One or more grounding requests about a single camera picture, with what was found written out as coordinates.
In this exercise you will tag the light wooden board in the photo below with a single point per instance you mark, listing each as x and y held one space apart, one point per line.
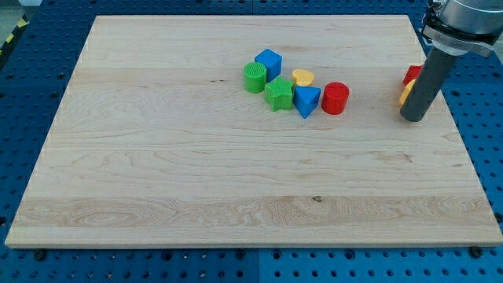
157 144

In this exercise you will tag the yellow heart block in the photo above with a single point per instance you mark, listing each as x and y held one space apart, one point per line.
303 77

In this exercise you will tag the blue triangle block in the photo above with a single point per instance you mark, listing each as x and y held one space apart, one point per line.
306 99

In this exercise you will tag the blue cube block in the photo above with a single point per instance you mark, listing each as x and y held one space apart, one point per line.
272 61

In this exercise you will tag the yellow block behind pointer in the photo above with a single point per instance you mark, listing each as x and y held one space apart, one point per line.
408 87

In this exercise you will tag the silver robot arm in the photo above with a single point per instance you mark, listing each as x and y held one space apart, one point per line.
457 27

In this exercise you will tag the grey cylindrical pointer tool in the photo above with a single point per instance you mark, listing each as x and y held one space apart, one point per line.
432 76

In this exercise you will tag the red block behind pointer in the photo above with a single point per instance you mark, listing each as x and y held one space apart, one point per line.
412 73

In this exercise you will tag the green star block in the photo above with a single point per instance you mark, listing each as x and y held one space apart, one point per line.
279 94

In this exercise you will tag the green cylinder block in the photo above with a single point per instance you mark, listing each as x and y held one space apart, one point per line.
254 77

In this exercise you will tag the red cylinder block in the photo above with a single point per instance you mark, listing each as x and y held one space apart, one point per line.
335 98

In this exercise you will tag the yellow black hazard tape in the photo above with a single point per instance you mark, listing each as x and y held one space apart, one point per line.
12 39

